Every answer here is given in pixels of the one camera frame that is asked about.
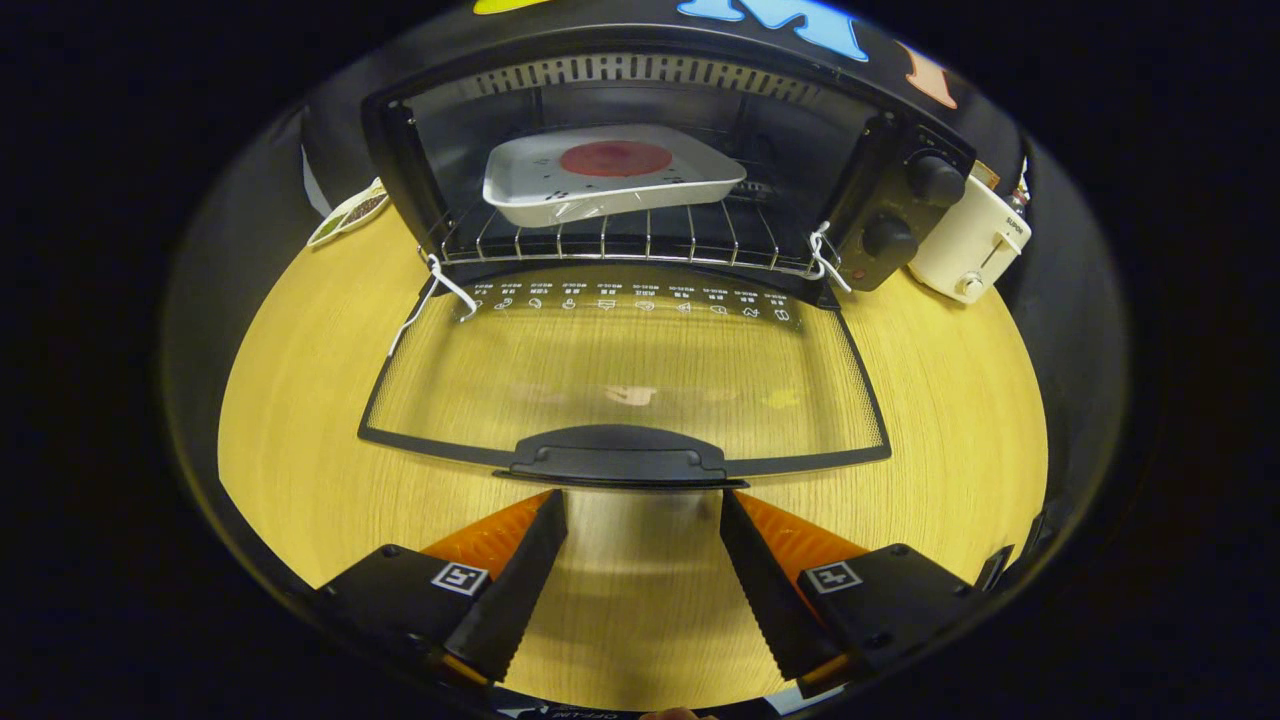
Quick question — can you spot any pink ham slice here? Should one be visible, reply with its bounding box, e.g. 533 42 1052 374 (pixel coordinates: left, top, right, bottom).
560 140 674 179

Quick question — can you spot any white cord tie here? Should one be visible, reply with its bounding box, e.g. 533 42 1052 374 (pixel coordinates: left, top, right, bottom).
806 222 853 294
388 254 479 359

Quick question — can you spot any white divided dish of beans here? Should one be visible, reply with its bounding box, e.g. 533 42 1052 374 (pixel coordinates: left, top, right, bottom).
306 177 391 249

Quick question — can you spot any metal wire oven rack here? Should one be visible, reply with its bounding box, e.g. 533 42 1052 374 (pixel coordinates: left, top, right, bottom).
428 120 831 276

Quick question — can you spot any black toaster oven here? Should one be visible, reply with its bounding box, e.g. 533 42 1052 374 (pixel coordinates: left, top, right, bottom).
300 22 1026 491

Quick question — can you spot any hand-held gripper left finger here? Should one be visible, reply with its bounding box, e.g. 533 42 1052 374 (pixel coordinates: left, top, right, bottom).
315 488 569 691

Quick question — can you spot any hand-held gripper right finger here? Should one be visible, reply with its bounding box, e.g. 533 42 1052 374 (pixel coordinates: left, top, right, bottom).
718 488 986 699

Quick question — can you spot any white pop-up toaster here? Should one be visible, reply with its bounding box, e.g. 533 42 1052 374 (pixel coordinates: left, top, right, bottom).
908 172 1033 305

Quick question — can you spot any white square plate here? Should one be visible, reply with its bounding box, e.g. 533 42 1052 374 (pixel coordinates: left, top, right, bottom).
482 124 748 229

